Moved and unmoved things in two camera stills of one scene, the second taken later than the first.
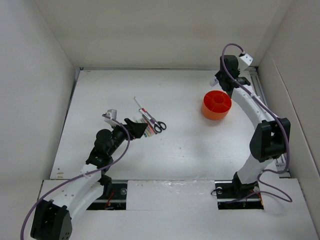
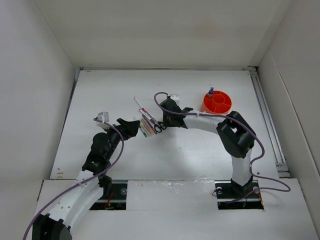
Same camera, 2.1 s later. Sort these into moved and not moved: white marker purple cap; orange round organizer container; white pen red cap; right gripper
Moved: right gripper
Not moved: orange round organizer container; white pen red cap; white marker purple cap
